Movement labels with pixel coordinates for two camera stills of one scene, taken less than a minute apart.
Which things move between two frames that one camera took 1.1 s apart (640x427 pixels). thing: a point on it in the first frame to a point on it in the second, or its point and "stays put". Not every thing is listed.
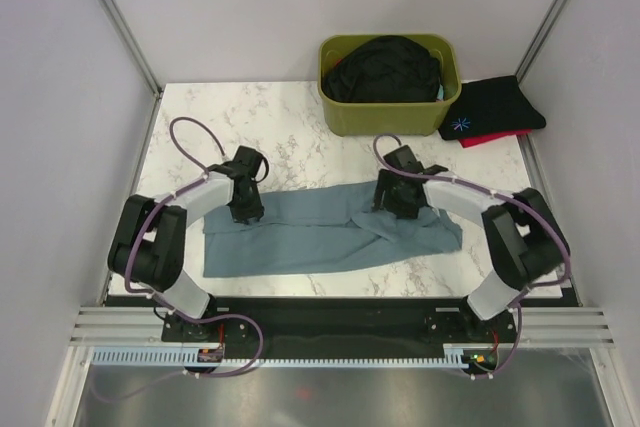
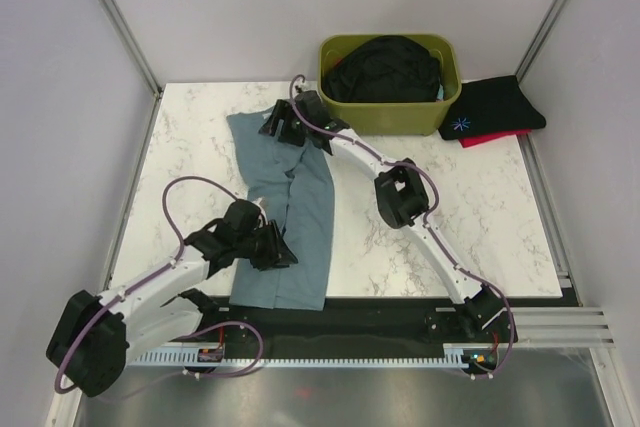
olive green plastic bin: x=391 y=118 stays put
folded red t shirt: x=469 y=142 stays put
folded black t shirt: x=492 y=107 stays put
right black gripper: x=405 y=211 to x=283 y=111
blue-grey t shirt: x=315 y=226 to x=293 y=183
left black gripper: x=256 y=210 to x=277 y=253
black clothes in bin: x=383 y=69 stays put
